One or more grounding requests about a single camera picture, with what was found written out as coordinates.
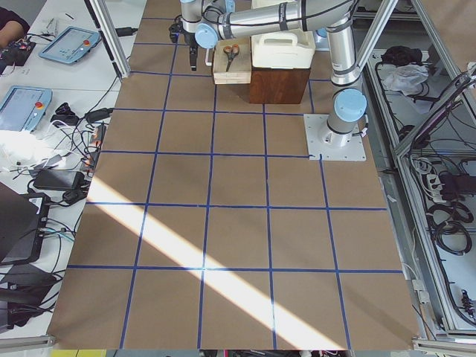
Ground blue teach pendant lower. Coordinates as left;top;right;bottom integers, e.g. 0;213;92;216
1;86;53;132

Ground orange switch power strip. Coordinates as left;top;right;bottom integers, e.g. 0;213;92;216
80;123;108;175

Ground coiled black cables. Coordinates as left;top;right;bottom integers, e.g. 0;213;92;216
425;200;473;257

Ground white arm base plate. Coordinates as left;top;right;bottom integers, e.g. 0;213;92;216
303;114;367;161

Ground grey orange handled scissors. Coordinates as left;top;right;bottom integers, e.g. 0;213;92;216
223;44;239;71

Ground crumpled white cloth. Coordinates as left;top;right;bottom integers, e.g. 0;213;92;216
383;64;428;96

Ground black power brick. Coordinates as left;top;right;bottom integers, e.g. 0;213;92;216
33;170;85;191

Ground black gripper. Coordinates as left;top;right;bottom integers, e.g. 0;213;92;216
169;22;198;71

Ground wooden drawer with white handle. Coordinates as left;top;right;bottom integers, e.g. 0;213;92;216
205;38;251;85

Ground blue teach pendant upper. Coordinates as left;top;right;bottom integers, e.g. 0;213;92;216
39;26;101;65

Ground aluminium frame post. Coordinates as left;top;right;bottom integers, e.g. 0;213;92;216
84;0;131;80

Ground white plastic tray with handles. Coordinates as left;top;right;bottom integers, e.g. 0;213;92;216
251;29;315;69

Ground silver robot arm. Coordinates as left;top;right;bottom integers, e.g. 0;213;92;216
169;1;367;148

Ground blue teach pendant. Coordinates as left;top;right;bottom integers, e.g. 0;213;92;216
39;26;101;65
1;86;53;132

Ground black cloth bundle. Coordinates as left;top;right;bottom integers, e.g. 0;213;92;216
381;45;422;67

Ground aluminium frame rail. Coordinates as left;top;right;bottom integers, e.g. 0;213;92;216
364;1;475;356

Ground dark brown wooden cabinet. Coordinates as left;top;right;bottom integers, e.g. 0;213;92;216
249;67;311;104

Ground black laptop computer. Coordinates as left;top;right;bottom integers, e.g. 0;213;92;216
1;184;51;266

